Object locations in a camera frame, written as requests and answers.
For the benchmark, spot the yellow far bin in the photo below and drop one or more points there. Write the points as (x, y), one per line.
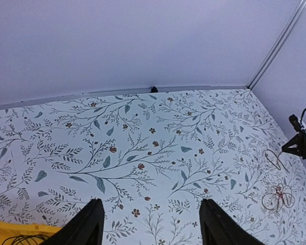
(25, 234)

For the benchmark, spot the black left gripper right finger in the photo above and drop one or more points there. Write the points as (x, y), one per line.
(217, 227)

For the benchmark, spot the right aluminium frame post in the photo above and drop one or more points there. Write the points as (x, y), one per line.
(278, 45)

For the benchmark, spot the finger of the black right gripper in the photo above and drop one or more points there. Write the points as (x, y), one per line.
(298, 141)
(296, 150)

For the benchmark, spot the floral patterned table mat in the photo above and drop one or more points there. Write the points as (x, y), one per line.
(152, 158)

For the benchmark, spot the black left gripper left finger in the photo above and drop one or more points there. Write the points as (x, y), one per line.
(84, 228)

